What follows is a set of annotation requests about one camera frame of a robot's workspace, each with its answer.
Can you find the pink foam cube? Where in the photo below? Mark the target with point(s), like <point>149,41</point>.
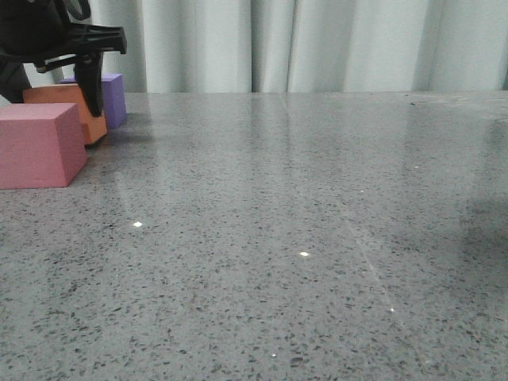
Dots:
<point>42,145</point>

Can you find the orange foam cube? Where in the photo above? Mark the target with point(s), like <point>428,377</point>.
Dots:
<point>94,128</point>

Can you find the white pleated curtain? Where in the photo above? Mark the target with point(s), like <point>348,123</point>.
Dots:
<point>308,46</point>

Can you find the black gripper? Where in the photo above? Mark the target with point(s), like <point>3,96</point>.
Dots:
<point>51,34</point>

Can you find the purple foam cube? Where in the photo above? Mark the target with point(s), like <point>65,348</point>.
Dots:
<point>113,95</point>

